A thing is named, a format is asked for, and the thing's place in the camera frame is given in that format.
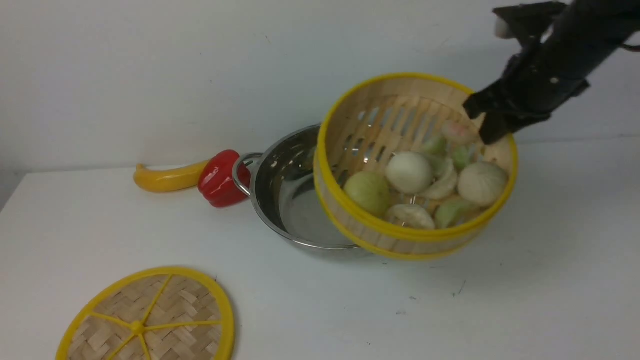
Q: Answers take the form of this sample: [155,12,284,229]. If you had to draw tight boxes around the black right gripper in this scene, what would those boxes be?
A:
[462,42,590,145]

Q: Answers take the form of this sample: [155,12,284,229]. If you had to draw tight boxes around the yellow rimmed bamboo steamer basket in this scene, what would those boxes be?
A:
[313,72,519,261]

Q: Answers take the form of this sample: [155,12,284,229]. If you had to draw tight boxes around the yellow rimmed woven steamer lid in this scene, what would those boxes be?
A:
[55,266,236,360]

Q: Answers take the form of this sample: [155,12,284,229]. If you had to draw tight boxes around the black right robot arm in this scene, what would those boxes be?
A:
[462,0,640,145]

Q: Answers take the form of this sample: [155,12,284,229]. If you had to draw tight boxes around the stainless steel pot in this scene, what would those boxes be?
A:
[231,124,368,260]

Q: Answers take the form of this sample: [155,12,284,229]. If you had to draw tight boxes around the pink shrimp dumpling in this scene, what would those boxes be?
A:
[440,120,478,146]

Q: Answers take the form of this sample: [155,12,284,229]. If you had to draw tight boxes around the beige pleated bun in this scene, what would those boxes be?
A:
[457,161,509,207]

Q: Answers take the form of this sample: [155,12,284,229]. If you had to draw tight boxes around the cream crescent dumpling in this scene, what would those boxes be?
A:
[420,157,458,201]

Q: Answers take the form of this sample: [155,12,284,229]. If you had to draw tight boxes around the white round bun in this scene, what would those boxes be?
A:
[384,152,434,194]

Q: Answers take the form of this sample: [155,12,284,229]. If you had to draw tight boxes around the pale green dumpling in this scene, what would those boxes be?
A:
[434,197,478,229]

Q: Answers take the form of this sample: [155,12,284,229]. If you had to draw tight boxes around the white folded dumpling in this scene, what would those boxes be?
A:
[384,203,436,230]

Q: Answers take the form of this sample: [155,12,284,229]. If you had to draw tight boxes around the green round bun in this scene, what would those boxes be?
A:
[343,171,391,218]

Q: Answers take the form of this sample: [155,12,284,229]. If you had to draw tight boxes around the red bell pepper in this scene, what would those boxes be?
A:
[198,149,247,208]

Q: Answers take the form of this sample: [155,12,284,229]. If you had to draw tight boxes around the yellow squash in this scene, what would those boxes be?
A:
[133,161,208,193]

